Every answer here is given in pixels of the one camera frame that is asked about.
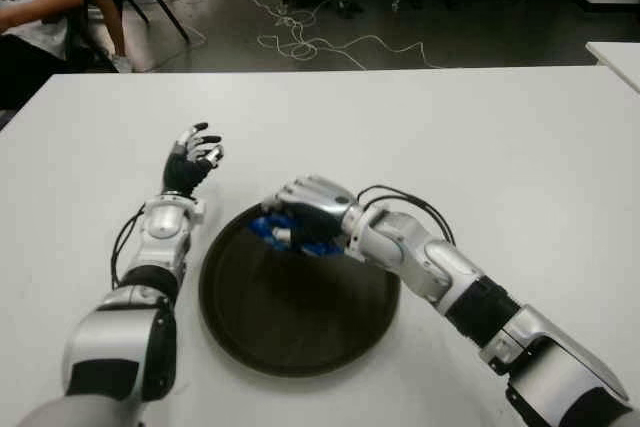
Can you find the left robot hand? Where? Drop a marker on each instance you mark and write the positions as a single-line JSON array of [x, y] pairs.
[[182, 172]]

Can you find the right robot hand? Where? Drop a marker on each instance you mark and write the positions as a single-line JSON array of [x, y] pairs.
[[320, 207]]

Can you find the white side table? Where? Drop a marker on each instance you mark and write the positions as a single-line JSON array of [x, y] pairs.
[[617, 59]]

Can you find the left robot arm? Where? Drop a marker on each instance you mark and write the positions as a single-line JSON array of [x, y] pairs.
[[160, 227]]

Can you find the round brown tray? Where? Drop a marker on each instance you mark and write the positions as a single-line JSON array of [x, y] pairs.
[[300, 312]]

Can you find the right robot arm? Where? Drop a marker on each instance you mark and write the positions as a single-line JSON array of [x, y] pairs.
[[440, 267]]

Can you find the blue Oreo packet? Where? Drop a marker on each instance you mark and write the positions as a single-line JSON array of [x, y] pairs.
[[265, 227]]

